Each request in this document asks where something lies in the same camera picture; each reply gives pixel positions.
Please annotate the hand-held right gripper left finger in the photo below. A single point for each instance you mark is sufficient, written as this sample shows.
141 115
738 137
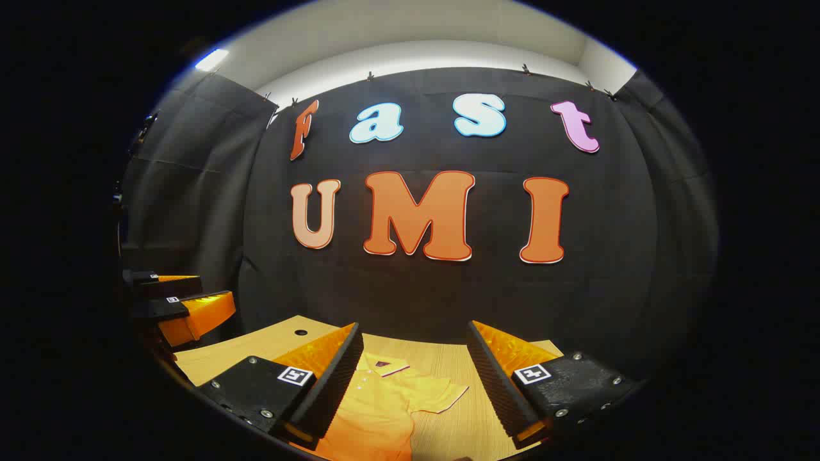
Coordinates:
333 390

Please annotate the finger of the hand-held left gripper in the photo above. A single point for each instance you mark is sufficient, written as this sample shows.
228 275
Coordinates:
163 286
192 317

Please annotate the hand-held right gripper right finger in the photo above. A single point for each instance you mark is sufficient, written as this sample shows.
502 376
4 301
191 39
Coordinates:
496 384

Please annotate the orange T-shirt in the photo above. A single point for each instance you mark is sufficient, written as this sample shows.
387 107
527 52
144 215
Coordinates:
378 403

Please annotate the ceiling light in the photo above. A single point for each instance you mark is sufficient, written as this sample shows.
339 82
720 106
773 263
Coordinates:
211 59

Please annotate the black backdrop cloth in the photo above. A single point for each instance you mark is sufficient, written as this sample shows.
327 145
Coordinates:
416 288

